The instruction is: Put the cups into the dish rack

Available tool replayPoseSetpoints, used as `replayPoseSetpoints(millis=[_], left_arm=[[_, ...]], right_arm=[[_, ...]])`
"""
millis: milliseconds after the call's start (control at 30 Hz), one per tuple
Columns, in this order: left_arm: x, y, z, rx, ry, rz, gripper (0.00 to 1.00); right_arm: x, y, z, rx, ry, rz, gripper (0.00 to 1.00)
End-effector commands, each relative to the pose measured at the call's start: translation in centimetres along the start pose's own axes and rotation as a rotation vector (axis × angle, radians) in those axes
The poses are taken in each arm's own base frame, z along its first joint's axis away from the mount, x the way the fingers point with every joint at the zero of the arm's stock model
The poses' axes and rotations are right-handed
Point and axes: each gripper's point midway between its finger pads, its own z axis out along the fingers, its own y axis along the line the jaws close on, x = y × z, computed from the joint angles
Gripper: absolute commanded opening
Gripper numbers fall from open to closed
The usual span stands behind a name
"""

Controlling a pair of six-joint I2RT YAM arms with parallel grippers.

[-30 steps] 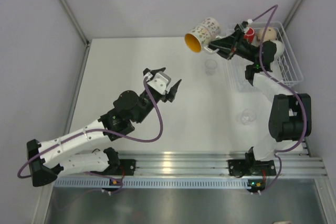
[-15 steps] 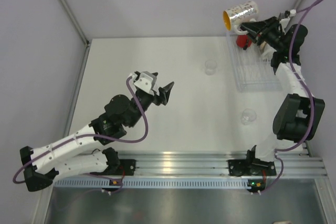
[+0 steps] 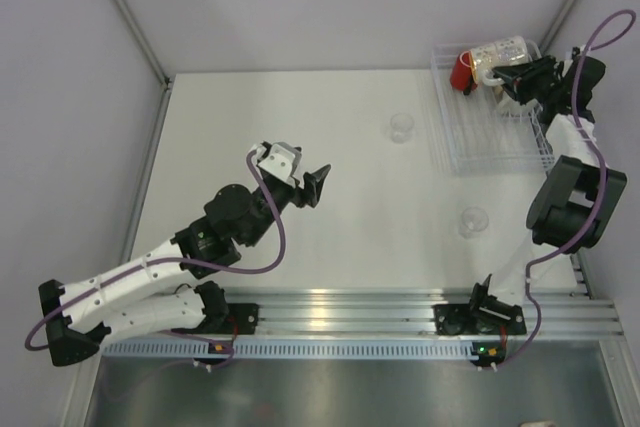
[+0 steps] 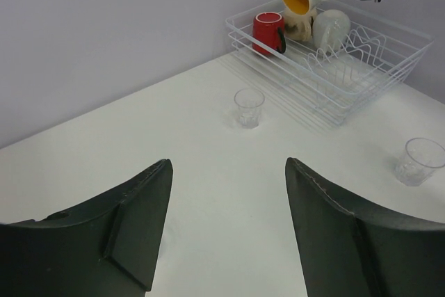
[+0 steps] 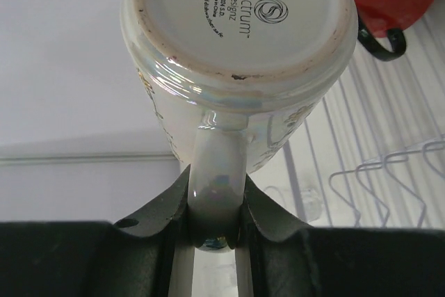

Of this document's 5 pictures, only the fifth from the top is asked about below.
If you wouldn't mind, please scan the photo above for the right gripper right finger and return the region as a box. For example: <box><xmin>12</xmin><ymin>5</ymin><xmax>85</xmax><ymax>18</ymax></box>
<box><xmin>238</xmin><ymin>179</ymin><xmax>444</xmax><ymax>296</ymax></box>

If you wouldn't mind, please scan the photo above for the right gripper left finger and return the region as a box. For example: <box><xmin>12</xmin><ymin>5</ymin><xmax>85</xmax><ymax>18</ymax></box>
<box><xmin>1</xmin><ymin>170</ymin><xmax>192</xmax><ymax>296</ymax></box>

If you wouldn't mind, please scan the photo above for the floral mug orange inside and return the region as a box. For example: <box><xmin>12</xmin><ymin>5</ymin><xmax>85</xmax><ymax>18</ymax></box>
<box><xmin>120</xmin><ymin>0</ymin><xmax>357</xmax><ymax>252</ymax></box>

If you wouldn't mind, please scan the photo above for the clear glass cup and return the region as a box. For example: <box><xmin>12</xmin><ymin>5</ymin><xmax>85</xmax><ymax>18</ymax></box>
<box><xmin>300</xmin><ymin>188</ymin><xmax>323</xmax><ymax>222</ymax></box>

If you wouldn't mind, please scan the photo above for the white wire dish rack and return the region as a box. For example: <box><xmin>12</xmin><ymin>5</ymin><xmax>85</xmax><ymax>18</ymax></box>
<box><xmin>254</xmin><ymin>8</ymin><xmax>444</xmax><ymax>229</ymax></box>

